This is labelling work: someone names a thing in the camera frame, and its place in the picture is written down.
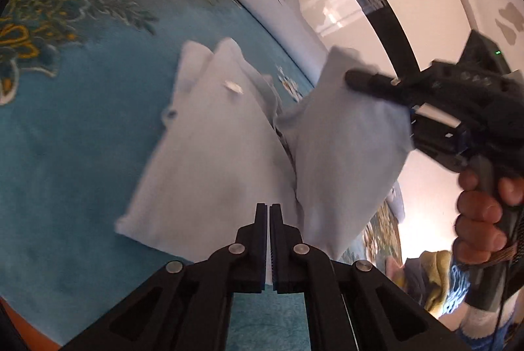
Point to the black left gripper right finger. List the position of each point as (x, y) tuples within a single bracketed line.
[(350, 307)]

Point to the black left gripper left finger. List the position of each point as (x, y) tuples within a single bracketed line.
[(185, 307)]

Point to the yellow and blue clothing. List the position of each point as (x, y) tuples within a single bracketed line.
[(435, 281)]

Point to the light blue t-shirt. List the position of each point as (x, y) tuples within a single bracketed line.
[(191, 198)]

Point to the right hand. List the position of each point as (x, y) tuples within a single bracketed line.
[(478, 236)]

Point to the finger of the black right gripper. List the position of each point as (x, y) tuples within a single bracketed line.
[(378, 86)]

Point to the teal floral bed blanket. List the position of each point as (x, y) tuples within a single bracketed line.
[(85, 83)]

